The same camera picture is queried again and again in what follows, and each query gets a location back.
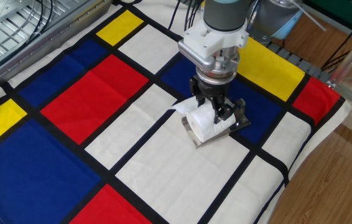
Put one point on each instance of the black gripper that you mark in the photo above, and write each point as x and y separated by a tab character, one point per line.
213	90

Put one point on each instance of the white toilet paper roll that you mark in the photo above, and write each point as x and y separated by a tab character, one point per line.
204	124

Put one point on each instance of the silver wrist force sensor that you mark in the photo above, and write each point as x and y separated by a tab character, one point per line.
218	68

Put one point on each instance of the colour block grid tablecloth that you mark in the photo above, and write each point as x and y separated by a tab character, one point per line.
101	93

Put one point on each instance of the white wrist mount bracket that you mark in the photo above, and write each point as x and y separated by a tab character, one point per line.
207	40

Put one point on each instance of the aluminium table edge rail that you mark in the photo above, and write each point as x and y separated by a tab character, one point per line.
23	59

